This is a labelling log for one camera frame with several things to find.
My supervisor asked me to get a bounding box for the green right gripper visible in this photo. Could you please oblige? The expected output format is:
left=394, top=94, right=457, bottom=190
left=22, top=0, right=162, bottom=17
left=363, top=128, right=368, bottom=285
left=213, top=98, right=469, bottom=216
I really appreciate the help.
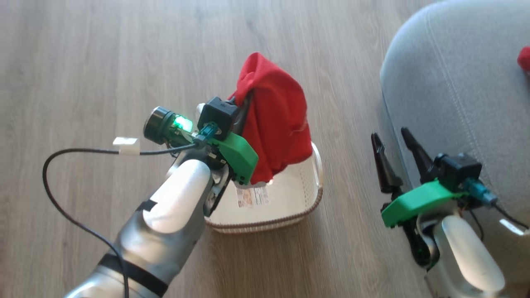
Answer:
left=371, top=127, right=468, bottom=228

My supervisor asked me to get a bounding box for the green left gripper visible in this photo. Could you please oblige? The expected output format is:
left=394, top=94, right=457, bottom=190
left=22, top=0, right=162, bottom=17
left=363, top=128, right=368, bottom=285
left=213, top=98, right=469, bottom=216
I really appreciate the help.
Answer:
left=207, top=92, right=259, bottom=185

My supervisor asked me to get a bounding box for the plain red garment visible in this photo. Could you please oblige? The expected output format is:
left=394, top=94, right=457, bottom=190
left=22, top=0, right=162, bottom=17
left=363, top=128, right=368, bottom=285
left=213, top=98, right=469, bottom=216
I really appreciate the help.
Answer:
left=229, top=52, right=313, bottom=185

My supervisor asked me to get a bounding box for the red garment with white stripes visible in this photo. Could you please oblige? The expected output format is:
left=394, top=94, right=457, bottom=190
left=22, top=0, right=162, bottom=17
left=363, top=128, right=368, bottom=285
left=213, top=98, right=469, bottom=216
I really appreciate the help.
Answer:
left=517, top=46, right=530, bottom=72

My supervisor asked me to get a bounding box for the printed basket label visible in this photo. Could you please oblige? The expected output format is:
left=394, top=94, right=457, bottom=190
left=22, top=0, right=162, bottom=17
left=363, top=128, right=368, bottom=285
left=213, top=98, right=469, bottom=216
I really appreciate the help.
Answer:
left=236, top=186, right=271, bottom=209

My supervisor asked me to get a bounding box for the white plastic laundry basket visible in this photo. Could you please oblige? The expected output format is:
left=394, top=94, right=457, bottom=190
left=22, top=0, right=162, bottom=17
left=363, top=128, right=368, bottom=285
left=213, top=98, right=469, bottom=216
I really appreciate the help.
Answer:
left=203, top=141, right=324, bottom=235

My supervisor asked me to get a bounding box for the grey fabric sofa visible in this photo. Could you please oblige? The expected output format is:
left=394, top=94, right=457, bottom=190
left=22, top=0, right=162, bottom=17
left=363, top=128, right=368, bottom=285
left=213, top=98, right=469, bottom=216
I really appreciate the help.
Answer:
left=380, top=0, right=530, bottom=286

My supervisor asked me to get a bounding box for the black cylinder lens camera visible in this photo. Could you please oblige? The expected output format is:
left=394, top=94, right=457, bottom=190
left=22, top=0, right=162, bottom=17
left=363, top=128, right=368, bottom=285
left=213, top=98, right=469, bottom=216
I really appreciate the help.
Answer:
left=143, top=106, right=195, bottom=146

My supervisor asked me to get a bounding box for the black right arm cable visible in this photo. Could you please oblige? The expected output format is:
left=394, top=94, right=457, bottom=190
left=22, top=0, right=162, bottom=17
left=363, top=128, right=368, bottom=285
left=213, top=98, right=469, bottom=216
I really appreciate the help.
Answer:
left=468, top=202, right=530, bottom=243

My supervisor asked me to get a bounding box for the white left cable tag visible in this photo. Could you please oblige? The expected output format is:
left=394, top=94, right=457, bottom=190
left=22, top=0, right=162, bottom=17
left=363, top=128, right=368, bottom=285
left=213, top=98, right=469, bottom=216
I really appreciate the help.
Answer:
left=113, top=137, right=141, bottom=156

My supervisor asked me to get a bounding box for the white cable tag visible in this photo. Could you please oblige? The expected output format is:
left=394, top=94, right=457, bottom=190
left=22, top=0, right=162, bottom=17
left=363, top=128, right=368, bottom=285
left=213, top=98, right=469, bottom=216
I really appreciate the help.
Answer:
left=113, top=137, right=141, bottom=156
left=499, top=218, right=526, bottom=237

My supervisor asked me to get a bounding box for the white right cable tag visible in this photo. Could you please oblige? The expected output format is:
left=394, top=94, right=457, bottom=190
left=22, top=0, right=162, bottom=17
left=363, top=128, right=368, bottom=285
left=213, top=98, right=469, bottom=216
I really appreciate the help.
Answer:
left=499, top=218, right=526, bottom=237

